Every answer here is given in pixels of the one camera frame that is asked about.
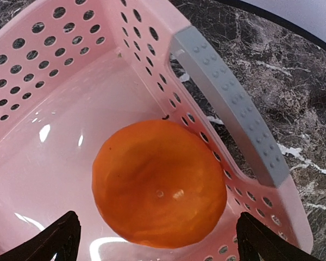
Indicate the orange toy fruit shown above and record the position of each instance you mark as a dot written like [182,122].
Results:
[157,184]

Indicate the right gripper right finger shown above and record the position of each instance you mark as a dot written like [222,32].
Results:
[256,241]

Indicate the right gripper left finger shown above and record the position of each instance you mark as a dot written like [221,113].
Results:
[59,241]

